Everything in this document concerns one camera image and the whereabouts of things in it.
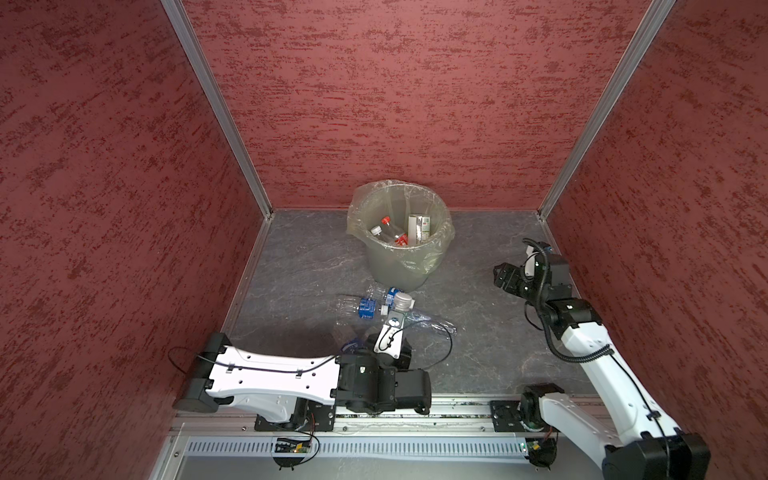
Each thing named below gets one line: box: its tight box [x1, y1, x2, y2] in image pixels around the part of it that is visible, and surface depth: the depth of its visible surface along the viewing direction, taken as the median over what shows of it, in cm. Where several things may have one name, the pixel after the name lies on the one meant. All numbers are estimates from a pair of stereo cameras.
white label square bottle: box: [408, 215, 431, 245], surface depth 94 cm
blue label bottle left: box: [358, 297, 377, 319], surface depth 89 cm
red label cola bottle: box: [381, 216, 409, 246], surface depth 99 cm
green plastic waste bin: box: [347, 180, 455, 292], surface depth 89 cm
